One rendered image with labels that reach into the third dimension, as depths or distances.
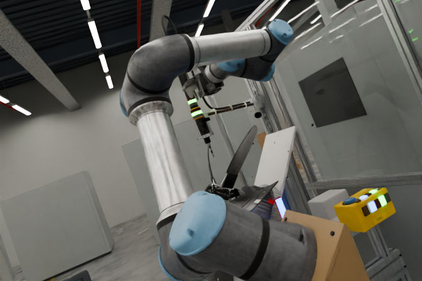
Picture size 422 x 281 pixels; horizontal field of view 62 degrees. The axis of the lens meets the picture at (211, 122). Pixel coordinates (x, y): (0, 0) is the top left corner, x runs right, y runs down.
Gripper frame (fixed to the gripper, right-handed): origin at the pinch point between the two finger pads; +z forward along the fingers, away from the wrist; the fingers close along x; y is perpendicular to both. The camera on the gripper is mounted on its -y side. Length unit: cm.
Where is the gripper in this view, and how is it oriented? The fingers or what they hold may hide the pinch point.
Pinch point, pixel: (193, 84)
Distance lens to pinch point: 138.9
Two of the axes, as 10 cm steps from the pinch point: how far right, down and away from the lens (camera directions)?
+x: 8.6, -3.0, 4.2
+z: -3.7, 2.0, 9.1
